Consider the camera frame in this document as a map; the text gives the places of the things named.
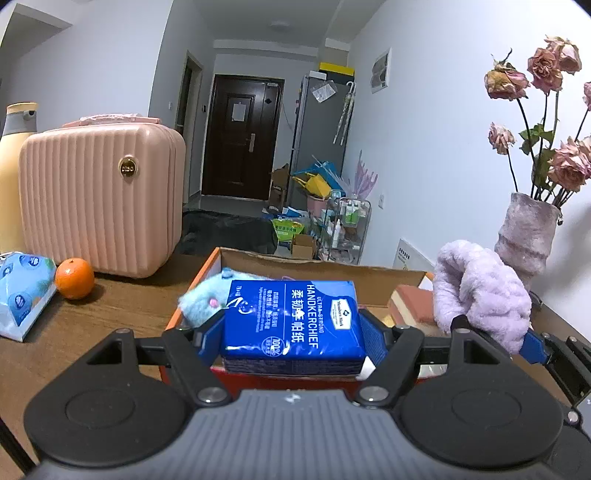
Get yellow thermos jug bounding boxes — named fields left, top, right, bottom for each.
left=0, top=102, right=38, bottom=254

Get blue handkerchief tissue pack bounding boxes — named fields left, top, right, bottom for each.
left=221, top=280, right=366, bottom=377

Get purple textured vase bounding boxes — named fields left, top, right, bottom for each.
left=494, top=193, right=561, bottom=290

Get grey refrigerator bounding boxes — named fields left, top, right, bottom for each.
left=285, top=71, right=358, bottom=209

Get yellow box on refrigerator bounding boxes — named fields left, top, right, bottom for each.
left=318, top=62, right=355, bottom=77

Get pink ribbed suitcase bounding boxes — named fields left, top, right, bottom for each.
left=18, top=115, right=185, bottom=278

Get dried pink roses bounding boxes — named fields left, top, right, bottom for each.
left=484, top=36, right=590, bottom=209

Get wire storage cart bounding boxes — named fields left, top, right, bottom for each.
left=318, top=197, right=372, bottom=265

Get light blue plush monster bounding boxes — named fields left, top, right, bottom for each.
left=178, top=267, right=267, bottom=327

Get orange tangerine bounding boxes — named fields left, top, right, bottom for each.
left=54, top=258, right=95, bottom=300

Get red and yellow sponge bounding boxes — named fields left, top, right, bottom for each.
left=388, top=285, right=443, bottom=337

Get red cardboard box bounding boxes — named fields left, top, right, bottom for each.
left=169, top=247, right=441, bottom=396

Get white wall panel box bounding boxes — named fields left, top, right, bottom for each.
left=370, top=48, right=392, bottom=94

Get lavender fluffy headband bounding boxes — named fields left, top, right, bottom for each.
left=433, top=240, right=532, bottom=355

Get dark wooden door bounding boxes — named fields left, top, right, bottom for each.
left=200, top=75, right=284, bottom=201

